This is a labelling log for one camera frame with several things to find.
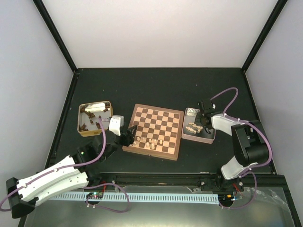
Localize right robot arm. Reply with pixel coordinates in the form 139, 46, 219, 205
195, 99, 272, 191

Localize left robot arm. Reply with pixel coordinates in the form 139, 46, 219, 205
1, 126, 137, 218

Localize pink tin with light pieces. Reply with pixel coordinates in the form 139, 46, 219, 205
181, 108, 215, 144

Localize wooden chess board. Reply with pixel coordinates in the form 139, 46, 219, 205
123, 104, 184, 161

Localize gold tin with dark pieces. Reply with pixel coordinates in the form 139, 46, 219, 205
77, 101, 113, 137

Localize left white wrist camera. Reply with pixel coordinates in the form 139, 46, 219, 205
108, 115, 124, 136

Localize purple cable loop front left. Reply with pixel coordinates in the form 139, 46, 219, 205
85, 183, 131, 213

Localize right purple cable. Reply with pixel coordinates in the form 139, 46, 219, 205
210, 87, 273, 210

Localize light blue cable duct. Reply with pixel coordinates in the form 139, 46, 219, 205
51, 192, 219, 205

